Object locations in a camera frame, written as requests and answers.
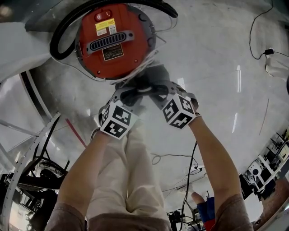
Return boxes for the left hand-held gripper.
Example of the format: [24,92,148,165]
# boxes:
[98,87,145,139]

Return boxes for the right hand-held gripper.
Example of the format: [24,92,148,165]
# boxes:
[149,80,199,129]

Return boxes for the red round vacuum cleaner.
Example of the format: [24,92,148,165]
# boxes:
[74,3,157,81]

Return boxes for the person's right forearm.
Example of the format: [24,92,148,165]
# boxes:
[186,115,245,205]

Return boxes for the person's left forearm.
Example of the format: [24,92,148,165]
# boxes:
[56,129,128,207]

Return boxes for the person's grey shoe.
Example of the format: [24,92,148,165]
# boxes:
[114,65,176,92]

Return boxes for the red floor strip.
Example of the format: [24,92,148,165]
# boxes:
[65,118,88,148]

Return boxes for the person's beige trousers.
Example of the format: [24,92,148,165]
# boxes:
[87,108,169,223]

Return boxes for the large white sheet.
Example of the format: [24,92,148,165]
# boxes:
[0,22,56,83]

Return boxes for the person's brown shirt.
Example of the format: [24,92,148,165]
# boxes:
[44,193,254,231]

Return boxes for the white equipment rack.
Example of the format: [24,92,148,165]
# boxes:
[238,128,289,196]

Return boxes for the white vacuum power cord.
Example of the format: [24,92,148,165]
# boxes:
[110,28,167,86]

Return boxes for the thin white looped cable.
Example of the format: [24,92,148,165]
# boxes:
[150,153,193,166]

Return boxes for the black hanging cable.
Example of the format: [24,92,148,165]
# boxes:
[180,140,199,231]

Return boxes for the black ribbed vacuum hose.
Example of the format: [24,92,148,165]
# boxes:
[49,0,179,60]

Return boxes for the thin black floor cable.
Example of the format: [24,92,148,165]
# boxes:
[249,0,289,60]

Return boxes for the curved metal frame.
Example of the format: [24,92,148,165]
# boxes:
[0,111,62,231]

